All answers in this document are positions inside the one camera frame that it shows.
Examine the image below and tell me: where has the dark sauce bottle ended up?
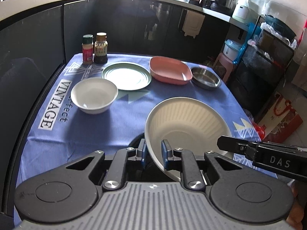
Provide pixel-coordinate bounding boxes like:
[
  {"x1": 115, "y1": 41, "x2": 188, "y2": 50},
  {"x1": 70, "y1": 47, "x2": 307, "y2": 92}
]
[{"x1": 94, "y1": 32, "x2": 108, "y2": 64}]

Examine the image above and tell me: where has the pink plastic stool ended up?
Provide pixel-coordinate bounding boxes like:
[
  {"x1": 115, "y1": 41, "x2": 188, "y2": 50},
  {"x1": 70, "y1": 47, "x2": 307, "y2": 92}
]
[{"x1": 213, "y1": 53, "x2": 234, "y2": 83}]

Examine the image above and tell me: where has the ribbed white bowl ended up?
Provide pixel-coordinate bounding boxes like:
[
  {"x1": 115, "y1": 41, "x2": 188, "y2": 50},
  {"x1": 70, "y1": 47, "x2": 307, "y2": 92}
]
[{"x1": 145, "y1": 97, "x2": 233, "y2": 181}]

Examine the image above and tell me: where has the large black plastic bowl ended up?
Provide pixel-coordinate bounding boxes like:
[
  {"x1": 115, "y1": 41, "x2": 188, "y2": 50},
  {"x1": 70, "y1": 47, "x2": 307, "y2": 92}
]
[{"x1": 127, "y1": 133, "x2": 180, "y2": 184}]

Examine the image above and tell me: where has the red patterned paper bag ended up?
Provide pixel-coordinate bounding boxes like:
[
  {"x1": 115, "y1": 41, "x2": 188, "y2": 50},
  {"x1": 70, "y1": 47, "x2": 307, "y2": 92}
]
[{"x1": 257, "y1": 92, "x2": 303, "y2": 143}]

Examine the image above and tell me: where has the green round plate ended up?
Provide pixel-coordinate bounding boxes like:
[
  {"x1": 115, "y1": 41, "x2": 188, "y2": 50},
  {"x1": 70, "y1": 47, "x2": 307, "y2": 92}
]
[{"x1": 102, "y1": 62, "x2": 151, "y2": 91}]

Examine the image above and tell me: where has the black storage rack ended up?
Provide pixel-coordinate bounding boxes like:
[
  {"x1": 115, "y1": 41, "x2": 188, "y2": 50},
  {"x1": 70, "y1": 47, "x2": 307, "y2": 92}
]
[{"x1": 227, "y1": 15, "x2": 298, "y2": 122}]

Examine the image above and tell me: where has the red spice jar green lid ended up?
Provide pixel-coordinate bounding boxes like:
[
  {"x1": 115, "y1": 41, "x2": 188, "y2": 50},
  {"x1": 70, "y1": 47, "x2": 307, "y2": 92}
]
[{"x1": 82, "y1": 34, "x2": 93, "y2": 64}]

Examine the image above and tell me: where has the stainless steel bowl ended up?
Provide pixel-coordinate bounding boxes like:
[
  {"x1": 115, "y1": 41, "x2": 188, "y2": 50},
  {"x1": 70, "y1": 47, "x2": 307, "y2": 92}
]
[{"x1": 191, "y1": 67, "x2": 222, "y2": 90}]

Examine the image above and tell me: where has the white hanging bin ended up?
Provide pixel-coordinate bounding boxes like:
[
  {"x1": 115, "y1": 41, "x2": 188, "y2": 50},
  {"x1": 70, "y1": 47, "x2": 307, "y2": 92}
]
[{"x1": 182, "y1": 10, "x2": 205, "y2": 39}]

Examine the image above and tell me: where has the blue printed tablecloth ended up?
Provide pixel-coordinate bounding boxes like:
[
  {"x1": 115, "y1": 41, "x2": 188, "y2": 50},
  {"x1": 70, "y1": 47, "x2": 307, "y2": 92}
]
[{"x1": 13, "y1": 53, "x2": 279, "y2": 227}]

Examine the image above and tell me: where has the small white bowl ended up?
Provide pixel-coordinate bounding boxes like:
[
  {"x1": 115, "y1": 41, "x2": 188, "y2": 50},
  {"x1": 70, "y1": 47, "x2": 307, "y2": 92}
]
[{"x1": 71, "y1": 77, "x2": 119, "y2": 115}]

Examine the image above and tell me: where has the pink rectangular dish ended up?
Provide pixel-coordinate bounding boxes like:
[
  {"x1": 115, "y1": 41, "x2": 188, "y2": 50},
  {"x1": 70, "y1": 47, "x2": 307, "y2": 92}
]
[{"x1": 149, "y1": 56, "x2": 192, "y2": 85}]

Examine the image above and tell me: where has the small white rice cooker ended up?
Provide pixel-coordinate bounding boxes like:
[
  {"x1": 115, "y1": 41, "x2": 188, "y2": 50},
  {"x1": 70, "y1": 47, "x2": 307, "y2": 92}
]
[{"x1": 223, "y1": 39, "x2": 242, "y2": 61}]

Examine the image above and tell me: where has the red plastic bag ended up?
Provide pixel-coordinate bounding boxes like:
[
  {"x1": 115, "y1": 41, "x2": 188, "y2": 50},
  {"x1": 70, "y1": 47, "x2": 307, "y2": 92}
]
[{"x1": 252, "y1": 121, "x2": 265, "y2": 140}]

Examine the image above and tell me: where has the large white rice cooker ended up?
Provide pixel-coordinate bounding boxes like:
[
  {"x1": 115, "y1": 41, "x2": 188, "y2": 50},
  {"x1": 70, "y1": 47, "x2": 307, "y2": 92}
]
[{"x1": 232, "y1": 0, "x2": 270, "y2": 24}]

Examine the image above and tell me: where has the person's right hand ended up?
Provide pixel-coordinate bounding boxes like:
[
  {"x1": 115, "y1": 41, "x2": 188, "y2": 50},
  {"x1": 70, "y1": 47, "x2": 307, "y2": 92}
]
[{"x1": 286, "y1": 181, "x2": 304, "y2": 230}]

